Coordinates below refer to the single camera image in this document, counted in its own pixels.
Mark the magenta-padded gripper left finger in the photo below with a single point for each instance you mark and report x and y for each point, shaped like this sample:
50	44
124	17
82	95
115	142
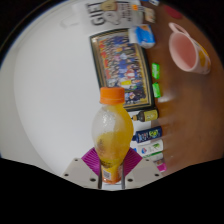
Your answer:
78	171

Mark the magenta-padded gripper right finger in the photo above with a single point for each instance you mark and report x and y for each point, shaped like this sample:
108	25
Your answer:
145	171

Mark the orange juice bottle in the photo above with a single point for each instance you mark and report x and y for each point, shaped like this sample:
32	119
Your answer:
111	133

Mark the white shampoo bottle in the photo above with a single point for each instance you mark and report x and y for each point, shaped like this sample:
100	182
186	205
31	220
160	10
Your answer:
151	147

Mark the dark blue pump bottle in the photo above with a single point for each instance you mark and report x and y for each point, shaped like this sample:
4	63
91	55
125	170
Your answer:
150	134

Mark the amber pump bottle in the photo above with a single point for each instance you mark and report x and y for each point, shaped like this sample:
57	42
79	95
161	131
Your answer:
148	115

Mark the framed group photo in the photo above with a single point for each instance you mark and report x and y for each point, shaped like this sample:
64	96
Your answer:
123	66

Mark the pink mug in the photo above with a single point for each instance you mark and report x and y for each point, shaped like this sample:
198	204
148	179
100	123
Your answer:
185	53

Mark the blue tissue pack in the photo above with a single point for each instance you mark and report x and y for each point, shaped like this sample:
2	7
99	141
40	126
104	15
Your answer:
142	36

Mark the white paper gift bag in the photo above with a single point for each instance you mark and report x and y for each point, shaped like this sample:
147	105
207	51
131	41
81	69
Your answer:
100	15

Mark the red round coaster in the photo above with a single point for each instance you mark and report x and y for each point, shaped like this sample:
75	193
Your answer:
173	11

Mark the colourful puzzle cube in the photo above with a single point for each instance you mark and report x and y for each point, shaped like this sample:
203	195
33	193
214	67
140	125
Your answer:
135	7

